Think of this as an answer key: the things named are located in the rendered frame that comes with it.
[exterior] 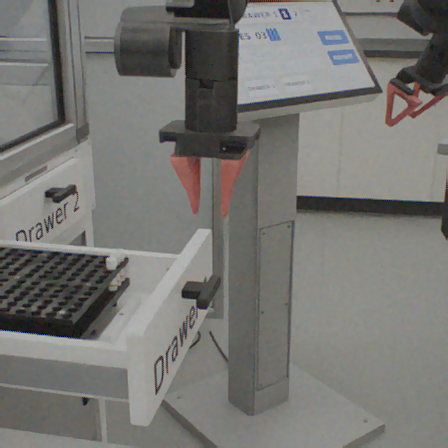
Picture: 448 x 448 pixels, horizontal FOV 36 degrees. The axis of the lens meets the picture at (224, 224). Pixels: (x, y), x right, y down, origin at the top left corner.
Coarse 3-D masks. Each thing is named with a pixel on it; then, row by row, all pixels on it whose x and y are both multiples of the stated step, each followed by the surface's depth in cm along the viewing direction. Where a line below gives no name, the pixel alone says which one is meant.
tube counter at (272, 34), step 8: (256, 32) 163; (264, 32) 164; (272, 32) 166; (280, 32) 167; (288, 32) 169; (296, 32) 170; (304, 32) 171; (264, 40) 163; (272, 40) 165; (280, 40) 166; (288, 40) 167
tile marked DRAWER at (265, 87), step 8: (248, 80) 155; (256, 80) 157; (264, 80) 158; (272, 80) 159; (248, 88) 154; (256, 88) 156; (264, 88) 157; (272, 88) 158; (256, 96) 154; (264, 96) 156
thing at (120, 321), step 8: (136, 296) 89; (128, 304) 87; (136, 304) 88; (120, 312) 85; (128, 312) 85; (112, 320) 83; (120, 320) 83; (128, 320) 85; (112, 328) 81; (120, 328) 82; (104, 336) 80; (112, 336) 80
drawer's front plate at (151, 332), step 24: (192, 240) 86; (192, 264) 81; (168, 288) 73; (144, 312) 68; (168, 312) 72; (192, 312) 83; (144, 336) 65; (168, 336) 73; (192, 336) 84; (144, 360) 65; (168, 360) 74; (144, 384) 66; (168, 384) 74; (144, 408) 67
